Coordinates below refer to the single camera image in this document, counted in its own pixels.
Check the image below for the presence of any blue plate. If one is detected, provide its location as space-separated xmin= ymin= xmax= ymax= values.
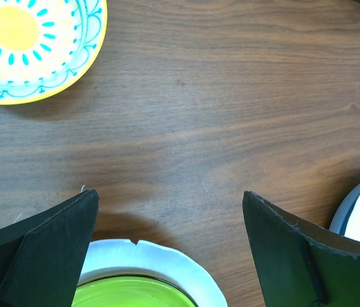
xmin=329 ymin=183 xmax=360 ymax=236

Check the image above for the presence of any small teal patterned bowl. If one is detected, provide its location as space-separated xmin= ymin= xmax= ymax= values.
xmin=0 ymin=0 xmax=107 ymax=106

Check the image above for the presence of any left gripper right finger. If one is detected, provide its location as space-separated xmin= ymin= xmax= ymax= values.
xmin=242 ymin=191 xmax=360 ymax=306

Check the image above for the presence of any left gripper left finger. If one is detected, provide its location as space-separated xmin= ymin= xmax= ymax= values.
xmin=0 ymin=189 xmax=99 ymax=306

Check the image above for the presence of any lime green plate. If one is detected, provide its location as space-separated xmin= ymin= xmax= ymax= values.
xmin=72 ymin=276 xmax=196 ymax=307

